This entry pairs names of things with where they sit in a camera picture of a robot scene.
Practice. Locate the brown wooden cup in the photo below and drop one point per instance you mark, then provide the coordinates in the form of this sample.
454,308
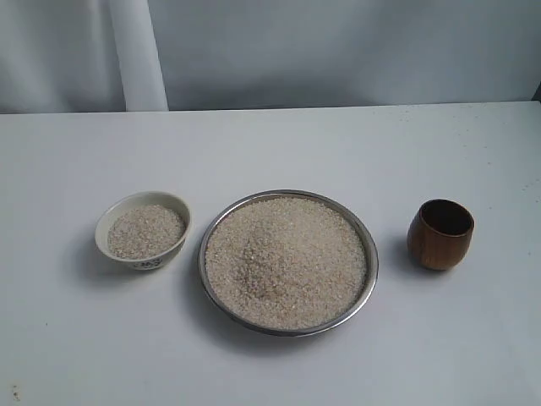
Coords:
440,234

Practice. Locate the rice heap in steel plate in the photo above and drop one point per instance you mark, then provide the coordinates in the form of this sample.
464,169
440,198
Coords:
286,263

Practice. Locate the small cream ceramic bowl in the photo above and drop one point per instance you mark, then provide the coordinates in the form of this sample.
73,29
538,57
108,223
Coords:
134,201

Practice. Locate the uncooked rice grains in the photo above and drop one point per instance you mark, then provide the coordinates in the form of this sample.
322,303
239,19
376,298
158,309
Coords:
144,232

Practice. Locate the large steel round plate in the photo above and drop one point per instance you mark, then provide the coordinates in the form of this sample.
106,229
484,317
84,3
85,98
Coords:
361,296

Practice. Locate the white backdrop curtain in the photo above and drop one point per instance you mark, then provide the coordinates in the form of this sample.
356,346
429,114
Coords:
113,56

